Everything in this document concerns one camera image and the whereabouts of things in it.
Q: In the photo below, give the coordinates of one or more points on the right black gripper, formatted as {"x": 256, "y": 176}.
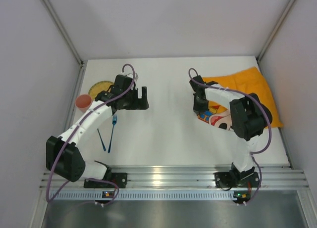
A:
{"x": 198, "y": 99}

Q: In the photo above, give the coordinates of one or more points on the aluminium frame post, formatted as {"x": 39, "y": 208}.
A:
{"x": 63, "y": 32}
{"x": 276, "y": 28}

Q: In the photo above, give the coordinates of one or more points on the blue metallic fork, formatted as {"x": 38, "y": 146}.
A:
{"x": 114, "y": 121}

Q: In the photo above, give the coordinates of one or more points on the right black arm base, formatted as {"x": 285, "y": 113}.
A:
{"x": 226, "y": 179}

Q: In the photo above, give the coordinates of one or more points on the left aluminium frame post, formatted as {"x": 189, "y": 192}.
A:
{"x": 63, "y": 32}

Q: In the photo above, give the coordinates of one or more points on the right aluminium frame post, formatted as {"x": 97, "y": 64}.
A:
{"x": 276, "y": 28}

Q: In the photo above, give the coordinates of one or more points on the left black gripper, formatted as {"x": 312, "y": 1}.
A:
{"x": 138, "y": 99}

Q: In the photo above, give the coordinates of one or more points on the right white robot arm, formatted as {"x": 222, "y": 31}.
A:
{"x": 236, "y": 111}

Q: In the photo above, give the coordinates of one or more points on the aluminium mounting rail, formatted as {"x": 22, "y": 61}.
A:
{"x": 202, "y": 177}

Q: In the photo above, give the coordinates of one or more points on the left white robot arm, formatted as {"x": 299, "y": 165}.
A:
{"x": 65, "y": 153}

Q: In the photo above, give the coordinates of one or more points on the orange Mickey Mouse placemat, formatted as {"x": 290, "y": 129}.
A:
{"x": 248, "y": 81}

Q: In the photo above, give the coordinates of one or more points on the yellow round woven coaster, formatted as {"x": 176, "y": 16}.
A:
{"x": 98, "y": 87}

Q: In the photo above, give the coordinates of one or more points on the blue metallic spoon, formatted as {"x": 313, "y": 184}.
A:
{"x": 101, "y": 139}

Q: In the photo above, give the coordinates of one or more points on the perforated metal cable tray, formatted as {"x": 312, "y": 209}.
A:
{"x": 133, "y": 195}

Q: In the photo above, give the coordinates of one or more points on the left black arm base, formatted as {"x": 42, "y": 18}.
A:
{"x": 120, "y": 179}

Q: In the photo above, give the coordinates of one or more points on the pink plastic cup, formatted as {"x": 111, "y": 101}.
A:
{"x": 83, "y": 102}

